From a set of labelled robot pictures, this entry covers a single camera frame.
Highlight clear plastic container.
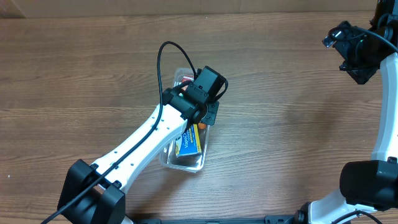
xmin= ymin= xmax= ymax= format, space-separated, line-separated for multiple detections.
xmin=159 ymin=68 xmax=212 ymax=173

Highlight red Panadol box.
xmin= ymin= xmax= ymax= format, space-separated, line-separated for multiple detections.
xmin=180 ymin=76 xmax=194 ymax=90

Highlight blue yellow cough drops box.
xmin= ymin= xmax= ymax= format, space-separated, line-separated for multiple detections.
xmin=175 ymin=124 xmax=201 ymax=157

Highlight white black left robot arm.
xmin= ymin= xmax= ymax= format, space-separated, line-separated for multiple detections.
xmin=57 ymin=67 xmax=228 ymax=224

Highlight orange tablet tube white cap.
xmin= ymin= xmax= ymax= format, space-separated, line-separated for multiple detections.
xmin=197 ymin=123 xmax=206 ymax=129

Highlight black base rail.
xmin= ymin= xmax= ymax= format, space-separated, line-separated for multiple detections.
xmin=130 ymin=215 xmax=294 ymax=224

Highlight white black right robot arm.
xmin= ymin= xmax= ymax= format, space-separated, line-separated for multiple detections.
xmin=264 ymin=0 xmax=397 ymax=224

